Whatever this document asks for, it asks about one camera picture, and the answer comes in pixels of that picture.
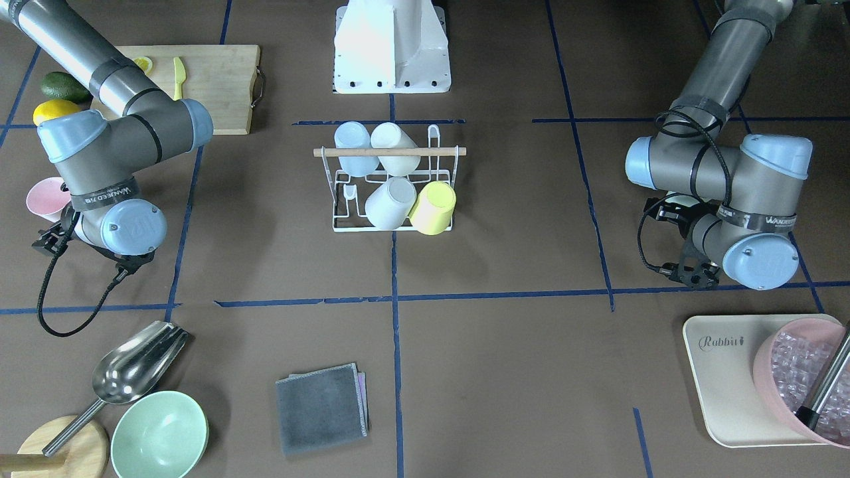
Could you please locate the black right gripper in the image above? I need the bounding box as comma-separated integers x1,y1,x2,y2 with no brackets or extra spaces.
31,222,75,256

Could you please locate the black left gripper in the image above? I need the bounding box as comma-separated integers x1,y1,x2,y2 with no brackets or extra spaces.
667,249,720,289

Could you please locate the pink cup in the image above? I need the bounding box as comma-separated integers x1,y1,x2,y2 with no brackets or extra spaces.
25,177,72,222

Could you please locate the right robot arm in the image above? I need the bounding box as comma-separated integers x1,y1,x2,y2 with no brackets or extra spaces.
2,1,214,256

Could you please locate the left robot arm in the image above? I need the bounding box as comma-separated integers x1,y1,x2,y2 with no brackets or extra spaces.
625,1,813,290

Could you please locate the yellow cup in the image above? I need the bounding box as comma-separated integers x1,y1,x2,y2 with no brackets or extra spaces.
409,181,456,235

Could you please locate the grey cup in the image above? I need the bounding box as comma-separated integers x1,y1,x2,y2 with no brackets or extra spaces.
365,177,417,230

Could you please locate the blue cup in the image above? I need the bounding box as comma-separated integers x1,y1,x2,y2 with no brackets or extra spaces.
334,121,380,177

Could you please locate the white cup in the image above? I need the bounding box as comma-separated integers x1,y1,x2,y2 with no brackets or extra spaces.
371,122,421,177

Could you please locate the beige serving tray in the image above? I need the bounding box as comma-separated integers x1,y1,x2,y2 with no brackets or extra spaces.
683,314,845,448

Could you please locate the whole yellow lemon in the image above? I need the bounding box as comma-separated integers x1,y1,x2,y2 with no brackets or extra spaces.
31,99,82,126

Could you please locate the pink bowl with ice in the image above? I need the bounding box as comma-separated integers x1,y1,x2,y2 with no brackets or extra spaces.
752,317,849,449

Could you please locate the large metal scoop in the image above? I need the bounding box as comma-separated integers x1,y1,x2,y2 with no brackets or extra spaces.
42,321,191,457

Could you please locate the metal ice scoop in bowl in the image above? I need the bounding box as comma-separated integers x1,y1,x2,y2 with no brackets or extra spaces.
795,326,849,432

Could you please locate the lemon half slice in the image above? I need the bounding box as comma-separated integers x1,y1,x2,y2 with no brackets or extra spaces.
132,56,154,76

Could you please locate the yellow plastic knife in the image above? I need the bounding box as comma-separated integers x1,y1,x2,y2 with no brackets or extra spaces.
173,56,187,100

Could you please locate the wooden mug tree stand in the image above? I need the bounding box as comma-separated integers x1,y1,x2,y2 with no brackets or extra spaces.
2,415,110,477

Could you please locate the green bowl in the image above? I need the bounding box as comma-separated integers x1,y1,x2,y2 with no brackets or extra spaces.
110,390,209,477

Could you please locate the wooden cutting board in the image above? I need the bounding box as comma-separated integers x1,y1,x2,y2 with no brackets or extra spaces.
118,45,260,135

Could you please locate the grey folded cloth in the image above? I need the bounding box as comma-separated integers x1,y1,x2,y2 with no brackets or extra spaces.
274,363,369,456

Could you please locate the white wire cup rack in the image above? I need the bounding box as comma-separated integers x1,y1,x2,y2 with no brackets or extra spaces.
313,121,467,236

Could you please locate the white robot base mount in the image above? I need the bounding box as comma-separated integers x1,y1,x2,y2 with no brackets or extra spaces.
332,1,452,94

